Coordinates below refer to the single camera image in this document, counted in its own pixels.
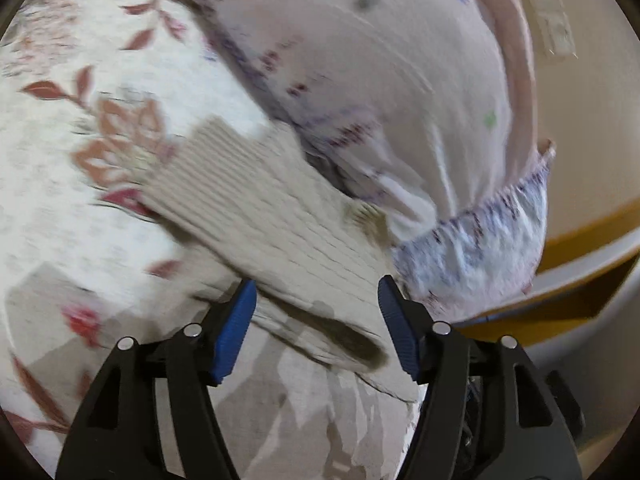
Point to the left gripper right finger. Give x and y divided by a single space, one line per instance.
488 412

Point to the floral bed sheet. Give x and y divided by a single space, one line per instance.
93 94

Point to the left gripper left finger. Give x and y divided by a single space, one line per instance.
115 433

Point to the wooden headboard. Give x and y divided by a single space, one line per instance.
578 275

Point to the beige cable-knit sweater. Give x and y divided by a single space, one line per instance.
254 208

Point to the white wall socket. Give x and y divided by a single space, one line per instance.
554 26

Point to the lilac floral pillow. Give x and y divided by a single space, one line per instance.
424 108

